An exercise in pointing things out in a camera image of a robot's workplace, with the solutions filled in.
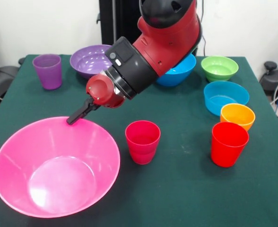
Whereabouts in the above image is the orange plastic cup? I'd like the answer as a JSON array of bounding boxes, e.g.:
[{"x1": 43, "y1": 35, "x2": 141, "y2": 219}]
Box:
[{"x1": 220, "y1": 103, "x2": 256, "y2": 132}]

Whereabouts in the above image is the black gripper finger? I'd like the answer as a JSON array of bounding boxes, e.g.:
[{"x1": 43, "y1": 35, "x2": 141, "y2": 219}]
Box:
[
  {"x1": 87, "y1": 104, "x2": 102, "y2": 114},
  {"x1": 66, "y1": 97, "x2": 95, "y2": 125}
]

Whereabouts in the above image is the purple plastic bowl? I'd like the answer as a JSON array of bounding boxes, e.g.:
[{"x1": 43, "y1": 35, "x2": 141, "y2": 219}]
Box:
[{"x1": 69, "y1": 44, "x2": 113, "y2": 80}]

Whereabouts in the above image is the green plastic bowl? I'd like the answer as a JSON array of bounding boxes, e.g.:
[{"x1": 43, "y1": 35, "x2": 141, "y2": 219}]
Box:
[{"x1": 200, "y1": 55, "x2": 239, "y2": 83}]

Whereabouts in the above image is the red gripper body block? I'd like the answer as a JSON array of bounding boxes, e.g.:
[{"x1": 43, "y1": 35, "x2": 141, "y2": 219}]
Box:
[{"x1": 86, "y1": 73, "x2": 126, "y2": 108}]

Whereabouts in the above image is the magenta plastic cup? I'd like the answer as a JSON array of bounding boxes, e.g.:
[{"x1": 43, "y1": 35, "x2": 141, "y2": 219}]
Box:
[{"x1": 125, "y1": 120, "x2": 161, "y2": 165}]

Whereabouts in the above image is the red plastic cup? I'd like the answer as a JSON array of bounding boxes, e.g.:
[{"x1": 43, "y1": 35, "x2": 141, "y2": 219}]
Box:
[{"x1": 211, "y1": 122, "x2": 250, "y2": 168}]

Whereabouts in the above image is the large light blue plastic bowl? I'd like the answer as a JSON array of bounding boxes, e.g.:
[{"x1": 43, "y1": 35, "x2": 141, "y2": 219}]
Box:
[{"x1": 156, "y1": 53, "x2": 197, "y2": 87}]

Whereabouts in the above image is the large pink plastic bowl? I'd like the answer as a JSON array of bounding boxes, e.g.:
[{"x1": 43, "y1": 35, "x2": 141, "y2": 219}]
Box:
[{"x1": 0, "y1": 116, "x2": 121, "y2": 218}]

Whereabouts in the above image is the purple plastic cup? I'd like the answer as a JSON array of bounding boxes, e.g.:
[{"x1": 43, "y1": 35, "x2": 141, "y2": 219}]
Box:
[{"x1": 32, "y1": 53, "x2": 62, "y2": 91}]

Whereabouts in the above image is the shallow light blue plastic bowl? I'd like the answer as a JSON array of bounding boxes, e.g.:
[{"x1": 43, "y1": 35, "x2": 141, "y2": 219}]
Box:
[{"x1": 203, "y1": 81, "x2": 250, "y2": 117}]

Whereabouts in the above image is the dark green tablecloth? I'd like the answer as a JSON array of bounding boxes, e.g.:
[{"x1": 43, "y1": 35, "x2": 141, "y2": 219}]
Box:
[{"x1": 0, "y1": 54, "x2": 278, "y2": 227}]

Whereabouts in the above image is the black hanging wall cable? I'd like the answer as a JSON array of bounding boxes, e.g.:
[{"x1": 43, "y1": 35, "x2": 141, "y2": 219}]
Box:
[{"x1": 192, "y1": 0, "x2": 207, "y2": 57}]

